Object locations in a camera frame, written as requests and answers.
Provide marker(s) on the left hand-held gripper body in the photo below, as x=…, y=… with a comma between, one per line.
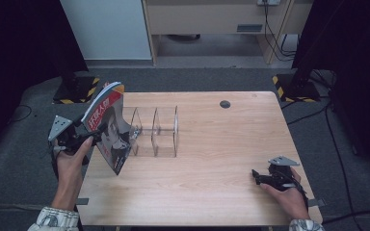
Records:
x=61, y=128

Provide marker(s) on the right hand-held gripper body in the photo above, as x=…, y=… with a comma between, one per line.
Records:
x=279, y=178

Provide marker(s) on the magazine with red title banner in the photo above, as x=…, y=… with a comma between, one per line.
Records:
x=109, y=109

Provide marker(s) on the clear acrylic file rack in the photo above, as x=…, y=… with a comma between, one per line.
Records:
x=155, y=134

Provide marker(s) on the person's right hand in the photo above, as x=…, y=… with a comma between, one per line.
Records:
x=292, y=202

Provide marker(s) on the person's left hand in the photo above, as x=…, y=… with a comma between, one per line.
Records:
x=70, y=170

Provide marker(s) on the black stand base hazard stripes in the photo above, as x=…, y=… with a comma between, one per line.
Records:
x=297, y=89
x=77, y=91

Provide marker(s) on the grey tape piece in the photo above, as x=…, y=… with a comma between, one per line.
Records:
x=82, y=201
x=320, y=202

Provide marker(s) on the black curtain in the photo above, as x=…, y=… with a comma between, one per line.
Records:
x=16, y=48
x=356, y=48

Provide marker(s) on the white cabinet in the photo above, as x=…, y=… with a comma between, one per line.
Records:
x=109, y=29

